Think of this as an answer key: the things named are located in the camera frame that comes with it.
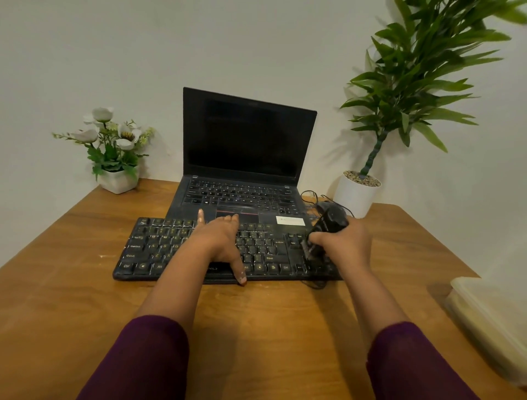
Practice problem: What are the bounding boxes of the round white plant pot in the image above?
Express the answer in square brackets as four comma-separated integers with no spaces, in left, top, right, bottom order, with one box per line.
[332,170,383,219]

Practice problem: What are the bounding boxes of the person's right hand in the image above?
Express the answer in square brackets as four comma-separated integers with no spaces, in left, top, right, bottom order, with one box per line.
[308,218,372,278]

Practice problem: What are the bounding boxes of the small white flower pot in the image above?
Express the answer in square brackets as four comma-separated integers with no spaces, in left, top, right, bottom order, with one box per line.
[97,166,140,195]

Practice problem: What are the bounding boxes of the black computer keyboard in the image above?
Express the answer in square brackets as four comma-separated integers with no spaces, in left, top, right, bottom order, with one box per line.
[112,217,342,285]

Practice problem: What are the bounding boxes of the person's left forearm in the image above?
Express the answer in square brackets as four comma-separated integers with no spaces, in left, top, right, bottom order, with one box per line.
[76,244,215,400]

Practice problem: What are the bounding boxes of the tall green leafy plant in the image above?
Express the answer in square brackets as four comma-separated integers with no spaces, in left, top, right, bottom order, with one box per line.
[339,0,527,180]

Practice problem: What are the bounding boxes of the black mouse cable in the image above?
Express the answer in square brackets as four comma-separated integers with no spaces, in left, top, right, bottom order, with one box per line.
[300,190,355,290]

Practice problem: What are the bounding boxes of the person's right forearm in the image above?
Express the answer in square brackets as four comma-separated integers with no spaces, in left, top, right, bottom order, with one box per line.
[340,263,481,400]

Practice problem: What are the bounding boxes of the black computer mouse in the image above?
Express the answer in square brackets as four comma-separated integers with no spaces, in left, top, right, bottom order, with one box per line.
[305,201,350,261]

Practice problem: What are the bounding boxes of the black laptop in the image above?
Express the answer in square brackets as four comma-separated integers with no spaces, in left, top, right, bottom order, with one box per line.
[165,87,318,228]

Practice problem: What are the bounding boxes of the clear plastic container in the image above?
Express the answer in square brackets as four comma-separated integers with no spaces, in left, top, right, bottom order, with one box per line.
[444,276,527,388]

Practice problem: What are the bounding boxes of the layer of small pebbles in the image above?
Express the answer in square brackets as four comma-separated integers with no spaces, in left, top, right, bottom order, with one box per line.
[343,170,382,188]

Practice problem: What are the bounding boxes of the white artificial flowers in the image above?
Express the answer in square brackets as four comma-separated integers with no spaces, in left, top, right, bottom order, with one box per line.
[52,107,156,181]

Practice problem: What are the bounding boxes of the person's left hand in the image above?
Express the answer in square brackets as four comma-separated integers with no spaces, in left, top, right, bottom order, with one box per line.
[184,209,248,286]

